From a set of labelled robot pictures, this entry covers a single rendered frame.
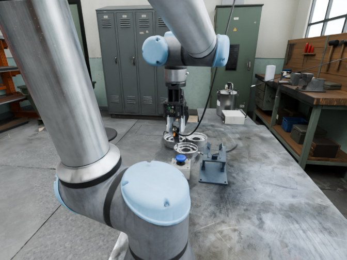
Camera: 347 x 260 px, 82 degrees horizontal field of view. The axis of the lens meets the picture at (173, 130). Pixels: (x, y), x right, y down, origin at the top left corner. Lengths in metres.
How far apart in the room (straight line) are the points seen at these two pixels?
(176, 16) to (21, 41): 0.21
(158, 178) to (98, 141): 0.12
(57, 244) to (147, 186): 1.46
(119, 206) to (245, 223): 0.37
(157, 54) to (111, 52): 3.31
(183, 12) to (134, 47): 3.36
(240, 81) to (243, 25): 0.88
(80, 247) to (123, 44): 3.03
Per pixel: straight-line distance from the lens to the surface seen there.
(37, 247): 1.80
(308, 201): 0.77
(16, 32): 0.31
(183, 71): 0.67
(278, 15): 4.27
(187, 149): 0.89
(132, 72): 3.73
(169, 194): 0.32
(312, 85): 2.41
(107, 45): 3.87
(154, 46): 0.55
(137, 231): 0.36
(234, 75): 3.75
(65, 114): 0.32
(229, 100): 1.81
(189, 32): 0.40
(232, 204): 0.66
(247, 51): 3.76
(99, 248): 1.63
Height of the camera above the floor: 1.23
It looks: 22 degrees down
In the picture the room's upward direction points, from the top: straight up
